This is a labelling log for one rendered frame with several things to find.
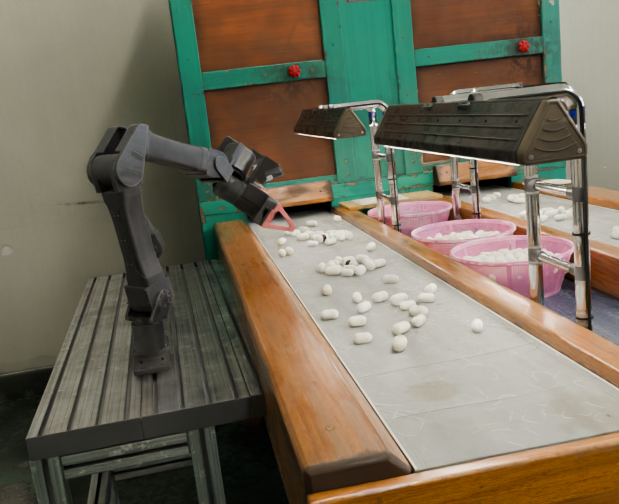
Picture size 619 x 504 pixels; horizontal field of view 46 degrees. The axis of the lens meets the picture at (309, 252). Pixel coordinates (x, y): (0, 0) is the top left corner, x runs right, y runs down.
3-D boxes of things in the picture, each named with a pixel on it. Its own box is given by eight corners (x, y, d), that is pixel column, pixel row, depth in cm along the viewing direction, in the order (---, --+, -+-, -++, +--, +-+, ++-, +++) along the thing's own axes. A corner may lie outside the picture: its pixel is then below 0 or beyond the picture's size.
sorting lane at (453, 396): (417, 488, 78) (415, 469, 77) (249, 230, 253) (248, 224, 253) (669, 436, 82) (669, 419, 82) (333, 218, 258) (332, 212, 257)
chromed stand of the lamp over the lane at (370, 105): (341, 268, 201) (324, 105, 192) (327, 254, 221) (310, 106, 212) (407, 258, 204) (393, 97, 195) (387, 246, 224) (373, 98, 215)
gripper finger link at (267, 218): (299, 214, 171) (266, 193, 169) (304, 218, 165) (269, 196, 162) (283, 238, 172) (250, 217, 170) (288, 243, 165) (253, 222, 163)
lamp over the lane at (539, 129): (523, 167, 80) (519, 100, 78) (373, 145, 140) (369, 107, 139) (589, 158, 81) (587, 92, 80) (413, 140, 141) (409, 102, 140)
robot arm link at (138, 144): (204, 154, 163) (91, 120, 138) (234, 152, 158) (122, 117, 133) (199, 208, 162) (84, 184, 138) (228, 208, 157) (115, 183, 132)
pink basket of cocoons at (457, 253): (481, 314, 148) (478, 268, 146) (436, 284, 174) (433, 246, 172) (601, 294, 152) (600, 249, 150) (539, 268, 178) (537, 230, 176)
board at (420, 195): (348, 211, 242) (348, 207, 242) (339, 205, 256) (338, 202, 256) (442, 197, 247) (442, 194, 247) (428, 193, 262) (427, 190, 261)
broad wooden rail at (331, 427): (322, 625, 79) (302, 470, 75) (220, 274, 254) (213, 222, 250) (426, 601, 81) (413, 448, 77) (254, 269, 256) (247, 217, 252)
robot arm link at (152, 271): (154, 303, 151) (112, 151, 141) (177, 306, 147) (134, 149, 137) (132, 316, 146) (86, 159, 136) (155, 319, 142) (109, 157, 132)
